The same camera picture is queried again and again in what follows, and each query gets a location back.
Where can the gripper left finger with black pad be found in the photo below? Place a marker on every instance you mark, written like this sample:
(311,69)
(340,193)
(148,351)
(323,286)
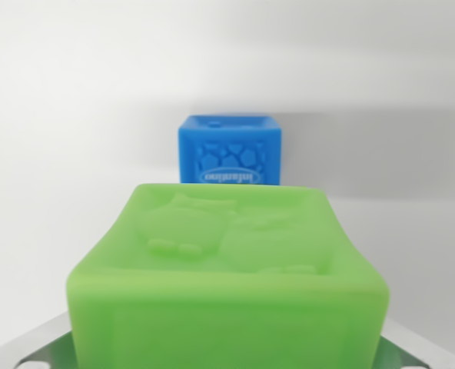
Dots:
(39,344)

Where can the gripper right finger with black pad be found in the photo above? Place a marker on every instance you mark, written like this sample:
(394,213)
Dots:
(402,355)

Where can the green embossed soft cube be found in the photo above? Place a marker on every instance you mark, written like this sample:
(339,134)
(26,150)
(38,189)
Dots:
(227,284)

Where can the blue embossed soft cube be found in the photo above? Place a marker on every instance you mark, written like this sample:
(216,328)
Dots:
(229,148)

